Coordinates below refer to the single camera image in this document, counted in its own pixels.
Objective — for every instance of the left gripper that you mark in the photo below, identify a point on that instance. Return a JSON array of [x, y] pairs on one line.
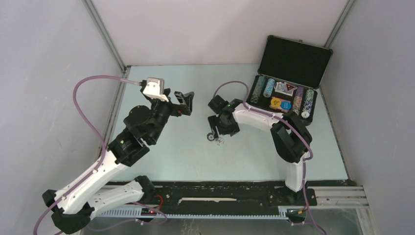
[[177, 110]]

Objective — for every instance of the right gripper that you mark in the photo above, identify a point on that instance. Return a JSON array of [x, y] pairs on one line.
[[214, 121]]

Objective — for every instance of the yellow round button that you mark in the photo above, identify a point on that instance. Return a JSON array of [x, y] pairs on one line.
[[275, 103]]

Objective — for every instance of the red playing card deck box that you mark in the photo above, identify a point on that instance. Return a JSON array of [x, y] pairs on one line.
[[284, 111]]

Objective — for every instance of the blue round button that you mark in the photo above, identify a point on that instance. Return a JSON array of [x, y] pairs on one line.
[[286, 105]]

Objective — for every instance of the clear round dealer button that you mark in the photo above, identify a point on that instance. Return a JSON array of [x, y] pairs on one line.
[[280, 87]]

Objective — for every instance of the red black triangle marker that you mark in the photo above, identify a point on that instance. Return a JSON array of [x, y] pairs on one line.
[[289, 89]]

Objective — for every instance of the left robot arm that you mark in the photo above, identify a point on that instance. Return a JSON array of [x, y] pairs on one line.
[[74, 206]]

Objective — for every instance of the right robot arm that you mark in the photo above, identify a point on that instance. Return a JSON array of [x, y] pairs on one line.
[[290, 136]]

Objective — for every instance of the black poker set case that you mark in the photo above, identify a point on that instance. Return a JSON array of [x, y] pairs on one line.
[[292, 62]]

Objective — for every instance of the dark blue fifty chip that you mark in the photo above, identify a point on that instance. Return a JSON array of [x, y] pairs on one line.
[[210, 137]]

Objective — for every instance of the light blue chip stack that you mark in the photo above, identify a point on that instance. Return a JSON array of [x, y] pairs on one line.
[[269, 87]]

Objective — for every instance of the purple chip stack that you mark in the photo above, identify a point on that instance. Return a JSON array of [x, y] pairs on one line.
[[296, 105]]

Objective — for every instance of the green chip stack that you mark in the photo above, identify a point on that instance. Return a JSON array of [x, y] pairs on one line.
[[308, 104]]

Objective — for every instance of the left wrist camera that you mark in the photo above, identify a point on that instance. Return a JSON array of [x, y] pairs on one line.
[[154, 89]]

